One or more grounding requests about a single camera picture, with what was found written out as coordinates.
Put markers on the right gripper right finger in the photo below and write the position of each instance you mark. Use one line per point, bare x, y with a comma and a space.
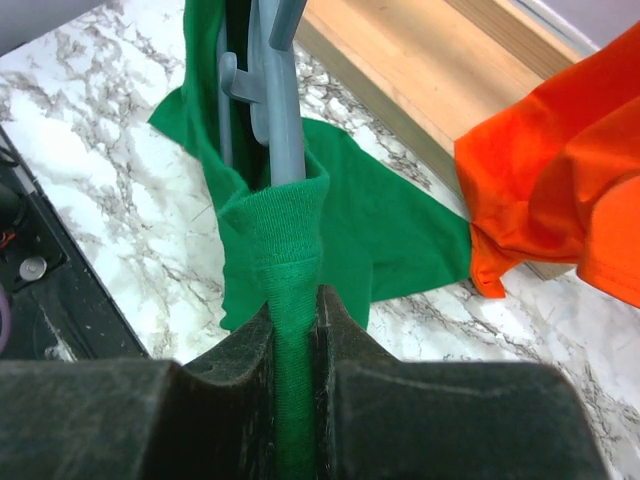
378, 417

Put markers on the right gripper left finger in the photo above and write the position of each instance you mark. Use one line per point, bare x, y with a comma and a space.
144, 419

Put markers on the green t shirt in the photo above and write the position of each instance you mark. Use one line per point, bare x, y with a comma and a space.
351, 223

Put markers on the blue grey plastic hanger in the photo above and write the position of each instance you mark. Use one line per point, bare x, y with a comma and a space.
268, 85

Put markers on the orange t shirt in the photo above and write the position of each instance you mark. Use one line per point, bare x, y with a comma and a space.
555, 177

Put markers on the wooden clothes rack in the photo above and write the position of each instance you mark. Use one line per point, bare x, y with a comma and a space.
432, 70

